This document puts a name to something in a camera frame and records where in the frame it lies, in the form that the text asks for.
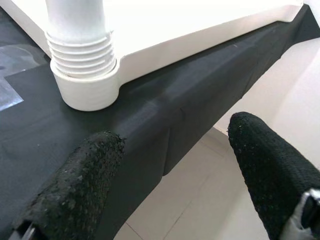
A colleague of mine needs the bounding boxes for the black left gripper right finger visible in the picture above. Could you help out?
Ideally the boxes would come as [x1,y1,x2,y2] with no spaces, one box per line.
[226,111,320,240]

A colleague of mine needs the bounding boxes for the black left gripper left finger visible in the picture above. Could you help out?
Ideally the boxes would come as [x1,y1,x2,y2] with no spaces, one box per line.
[11,129,127,240]

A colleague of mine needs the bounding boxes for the clear plastic bag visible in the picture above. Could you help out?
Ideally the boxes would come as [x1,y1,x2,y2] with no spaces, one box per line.
[0,43,42,111]

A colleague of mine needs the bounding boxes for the black table cloth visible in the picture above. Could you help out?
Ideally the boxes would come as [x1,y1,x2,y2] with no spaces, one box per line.
[0,3,320,240]

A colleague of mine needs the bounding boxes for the white plastic table top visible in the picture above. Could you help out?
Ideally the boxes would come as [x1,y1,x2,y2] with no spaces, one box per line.
[0,0,305,111]

